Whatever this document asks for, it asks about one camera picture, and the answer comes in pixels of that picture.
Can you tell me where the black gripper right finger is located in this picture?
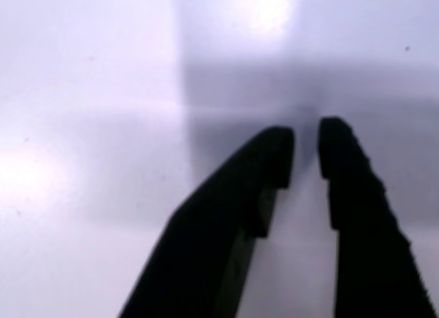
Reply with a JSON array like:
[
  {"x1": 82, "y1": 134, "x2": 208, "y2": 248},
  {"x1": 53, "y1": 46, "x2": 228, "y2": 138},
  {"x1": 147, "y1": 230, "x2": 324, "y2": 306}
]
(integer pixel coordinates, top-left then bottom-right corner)
[{"x1": 316, "y1": 116, "x2": 439, "y2": 318}]

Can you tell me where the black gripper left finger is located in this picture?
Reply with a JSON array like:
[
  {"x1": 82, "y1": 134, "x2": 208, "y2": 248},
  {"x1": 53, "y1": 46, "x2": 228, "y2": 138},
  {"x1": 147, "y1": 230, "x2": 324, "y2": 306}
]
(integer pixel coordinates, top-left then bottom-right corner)
[{"x1": 118, "y1": 125, "x2": 295, "y2": 318}]

